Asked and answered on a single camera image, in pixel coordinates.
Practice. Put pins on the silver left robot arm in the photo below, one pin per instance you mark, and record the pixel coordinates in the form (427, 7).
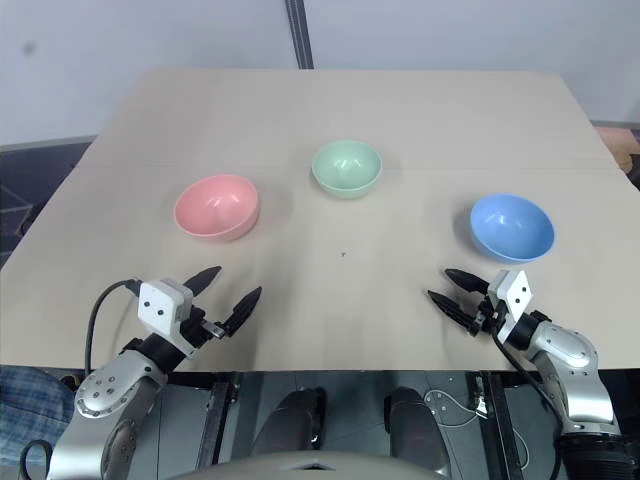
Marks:
(107, 390)

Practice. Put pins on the grey wall strip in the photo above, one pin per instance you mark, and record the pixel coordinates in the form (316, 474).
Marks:
(300, 35)

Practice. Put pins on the black table frame bar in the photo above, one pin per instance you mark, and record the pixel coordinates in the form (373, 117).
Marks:
(217, 420)
(502, 425)

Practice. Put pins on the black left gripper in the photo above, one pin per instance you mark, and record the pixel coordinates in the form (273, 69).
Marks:
(196, 330)

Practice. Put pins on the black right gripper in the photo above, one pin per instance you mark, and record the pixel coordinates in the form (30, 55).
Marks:
(481, 315)

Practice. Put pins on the pink plastic bowl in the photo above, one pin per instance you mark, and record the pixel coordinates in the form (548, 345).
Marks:
(216, 210)

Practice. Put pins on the blue plastic bowl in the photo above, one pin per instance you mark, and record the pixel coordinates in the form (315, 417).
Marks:
(511, 226)

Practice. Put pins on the green plastic bowl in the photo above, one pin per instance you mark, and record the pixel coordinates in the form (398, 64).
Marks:
(346, 167)

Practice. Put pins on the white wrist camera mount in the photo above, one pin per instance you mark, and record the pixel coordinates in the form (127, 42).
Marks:
(515, 295)
(161, 306)

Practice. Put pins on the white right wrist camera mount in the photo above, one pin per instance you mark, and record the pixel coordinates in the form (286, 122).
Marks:
(515, 295)

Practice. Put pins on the brown wooden object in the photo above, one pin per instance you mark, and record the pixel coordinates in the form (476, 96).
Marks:
(616, 145)

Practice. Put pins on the dark rounded shape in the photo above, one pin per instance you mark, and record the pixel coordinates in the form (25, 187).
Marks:
(415, 425)
(292, 420)

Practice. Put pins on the grey robot torso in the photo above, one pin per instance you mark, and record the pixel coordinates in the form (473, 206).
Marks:
(310, 465)

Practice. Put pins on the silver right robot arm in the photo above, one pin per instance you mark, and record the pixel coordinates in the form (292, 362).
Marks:
(575, 365)

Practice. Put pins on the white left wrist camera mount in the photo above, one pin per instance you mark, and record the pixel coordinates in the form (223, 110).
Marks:
(161, 306)

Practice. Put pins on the blue plaid cloth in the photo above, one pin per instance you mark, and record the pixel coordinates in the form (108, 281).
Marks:
(30, 405)

